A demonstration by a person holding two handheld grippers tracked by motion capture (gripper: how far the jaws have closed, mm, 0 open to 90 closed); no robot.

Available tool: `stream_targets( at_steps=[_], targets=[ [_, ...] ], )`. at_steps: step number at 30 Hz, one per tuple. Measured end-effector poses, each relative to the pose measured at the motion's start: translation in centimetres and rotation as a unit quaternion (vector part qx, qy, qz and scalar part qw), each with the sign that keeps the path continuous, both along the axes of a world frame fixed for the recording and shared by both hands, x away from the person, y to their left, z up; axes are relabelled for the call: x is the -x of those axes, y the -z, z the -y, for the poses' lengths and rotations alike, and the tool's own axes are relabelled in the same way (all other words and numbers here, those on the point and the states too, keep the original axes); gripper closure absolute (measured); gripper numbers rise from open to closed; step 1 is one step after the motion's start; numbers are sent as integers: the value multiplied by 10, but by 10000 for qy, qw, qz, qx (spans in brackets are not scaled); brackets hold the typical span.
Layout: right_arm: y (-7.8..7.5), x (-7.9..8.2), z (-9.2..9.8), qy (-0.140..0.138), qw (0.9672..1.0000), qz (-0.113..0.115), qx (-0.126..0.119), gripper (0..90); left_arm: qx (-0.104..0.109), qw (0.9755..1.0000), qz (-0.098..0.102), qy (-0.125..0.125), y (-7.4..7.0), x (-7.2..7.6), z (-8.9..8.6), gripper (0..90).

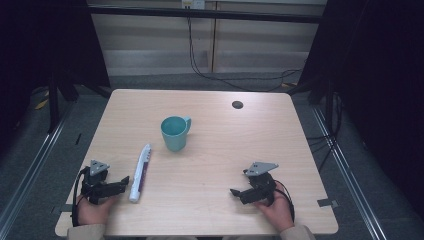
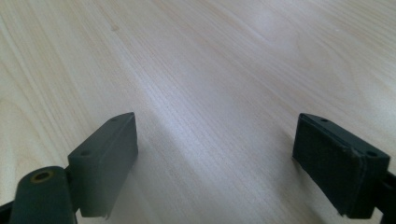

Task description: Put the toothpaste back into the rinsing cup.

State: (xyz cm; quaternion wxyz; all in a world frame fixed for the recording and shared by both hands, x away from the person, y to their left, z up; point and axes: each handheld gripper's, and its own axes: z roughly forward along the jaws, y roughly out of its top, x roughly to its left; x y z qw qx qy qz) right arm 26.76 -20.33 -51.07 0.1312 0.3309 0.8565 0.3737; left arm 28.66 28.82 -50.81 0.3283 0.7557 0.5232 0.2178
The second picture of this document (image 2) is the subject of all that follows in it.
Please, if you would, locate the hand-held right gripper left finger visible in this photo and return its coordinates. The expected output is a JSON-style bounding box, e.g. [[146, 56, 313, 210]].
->
[[67, 112, 139, 218]]

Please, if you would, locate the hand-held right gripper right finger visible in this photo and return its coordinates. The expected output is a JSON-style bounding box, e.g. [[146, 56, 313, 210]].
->
[[291, 112, 391, 219]]

